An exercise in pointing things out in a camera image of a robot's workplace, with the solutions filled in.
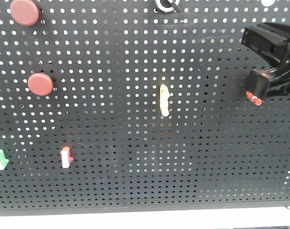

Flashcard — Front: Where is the black perforated pegboard panel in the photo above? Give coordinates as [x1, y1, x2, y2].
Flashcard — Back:
[0, 0, 290, 216]

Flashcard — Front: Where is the cream white switch block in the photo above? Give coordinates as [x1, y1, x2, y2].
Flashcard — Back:
[160, 84, 170, 117]

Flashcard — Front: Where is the red contact block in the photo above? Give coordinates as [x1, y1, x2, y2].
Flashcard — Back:
[246, 92, 263, 106]

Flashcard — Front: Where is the green white switch block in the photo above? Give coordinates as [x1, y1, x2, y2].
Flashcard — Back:
[0, 149, 10, 171]

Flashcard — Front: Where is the red round button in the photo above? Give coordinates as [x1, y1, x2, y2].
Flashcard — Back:
[28, 73, 53, 96]
[10, 0, 39, 26]

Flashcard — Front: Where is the lower red round button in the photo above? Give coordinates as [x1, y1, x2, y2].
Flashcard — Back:
[28, 73, 53, 96]

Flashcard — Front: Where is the upper red round button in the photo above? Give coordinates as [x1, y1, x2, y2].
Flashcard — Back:
[10, 0, 39, 26]

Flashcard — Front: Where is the white standing desk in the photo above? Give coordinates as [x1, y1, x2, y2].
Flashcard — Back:
[0, 207, 290, 229]

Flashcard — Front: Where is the red white switch block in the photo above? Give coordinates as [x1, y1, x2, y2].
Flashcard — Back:
[60, 146, 73, 168]

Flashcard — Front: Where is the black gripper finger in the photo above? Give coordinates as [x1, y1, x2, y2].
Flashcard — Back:
[245, 61, 290, 99]
[241, 22, 290, 67]

